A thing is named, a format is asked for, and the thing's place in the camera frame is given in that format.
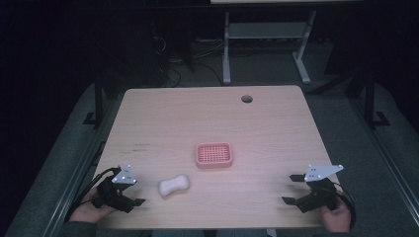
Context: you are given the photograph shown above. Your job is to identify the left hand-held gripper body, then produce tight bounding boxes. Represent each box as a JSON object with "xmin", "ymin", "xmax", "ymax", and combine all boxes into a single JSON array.
[{"xmin": 91, "ymin": 164, "xmax": 138, "ymax": 214}]

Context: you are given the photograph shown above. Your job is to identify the white soap bar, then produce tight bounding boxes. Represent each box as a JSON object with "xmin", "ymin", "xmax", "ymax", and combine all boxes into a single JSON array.
[{"xmin": 157, "ymin": 174, "xmax": 191, "ymax": 198}]

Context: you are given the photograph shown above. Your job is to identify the black metal stand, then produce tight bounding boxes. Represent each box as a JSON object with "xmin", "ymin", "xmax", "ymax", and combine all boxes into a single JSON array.
[
  {"xmin": 82, "ymin": 70, "xmax": 106, "ymax": 130},
  {"xmin": 363, "ymin": 68, "xmax": 391, "ymax": 130}
]

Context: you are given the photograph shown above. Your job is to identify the pink soap dish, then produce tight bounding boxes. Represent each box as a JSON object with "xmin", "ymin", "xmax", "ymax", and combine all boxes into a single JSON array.
[{"xmin": 195, "ymin": 141, "xmax": 234, "ymax": 170}]

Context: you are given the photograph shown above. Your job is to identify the metal frame rail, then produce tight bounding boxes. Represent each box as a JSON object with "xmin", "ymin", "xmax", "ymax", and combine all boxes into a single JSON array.
[
  {"xmin": 41, "ymin": 95, "xmax": 117, "ymax": 237},
  {"xmin": 348, "ymin": 97, "xmax": 419, "ymax": 219}
]

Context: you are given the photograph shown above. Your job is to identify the person's left hand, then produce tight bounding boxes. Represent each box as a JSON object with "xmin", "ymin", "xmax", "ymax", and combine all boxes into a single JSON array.
[{"xmin": 68, "ymin": 187, "xmax": 117, "ymax": 224}]

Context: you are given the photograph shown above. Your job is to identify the white metal framed desk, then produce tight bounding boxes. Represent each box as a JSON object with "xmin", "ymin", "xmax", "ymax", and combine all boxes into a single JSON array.
[{"xmin": 209, "ymin": 0, "xmax": 364, "ymax": 86}]

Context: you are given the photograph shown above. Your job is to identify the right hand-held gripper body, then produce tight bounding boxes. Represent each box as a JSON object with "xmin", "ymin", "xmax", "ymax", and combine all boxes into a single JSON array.
[{"xmin": 295, "ymin": 164, "xmax": 345, "ymax": 214}]

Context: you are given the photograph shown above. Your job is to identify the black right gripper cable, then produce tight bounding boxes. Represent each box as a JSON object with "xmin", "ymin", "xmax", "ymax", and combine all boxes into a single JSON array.
[{"xmin": 331, "ymin": 182, "xmax": 358, "ymax": 230}]

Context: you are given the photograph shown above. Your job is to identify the person's right hand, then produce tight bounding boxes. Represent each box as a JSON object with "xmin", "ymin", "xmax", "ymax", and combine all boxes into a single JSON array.
[{"xmin": 320, "ymin": 197, "xmax": 353, "ymax": 234}]

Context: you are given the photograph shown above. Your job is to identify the tangle of floor cables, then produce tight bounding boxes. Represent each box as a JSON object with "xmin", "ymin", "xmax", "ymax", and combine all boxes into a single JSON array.
[{"xmin": 149, "ymin": 31, "xmax": 225, "ymax": 89}]

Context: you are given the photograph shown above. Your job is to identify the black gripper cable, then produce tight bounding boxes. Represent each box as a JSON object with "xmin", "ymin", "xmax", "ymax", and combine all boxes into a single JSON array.
[
  {"xmin": 64, "ymin": 166, "xmax": 122, "ymax": 222},
  {"xmin": 331, "ymin": 182, "xmax": 358, "ymax": 230}
]

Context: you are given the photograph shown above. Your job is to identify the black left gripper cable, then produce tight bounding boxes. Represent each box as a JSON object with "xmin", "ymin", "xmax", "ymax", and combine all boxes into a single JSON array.
[{"xmin": 64, "ymin": 166, "xmax": 122, "ymax": 222}]

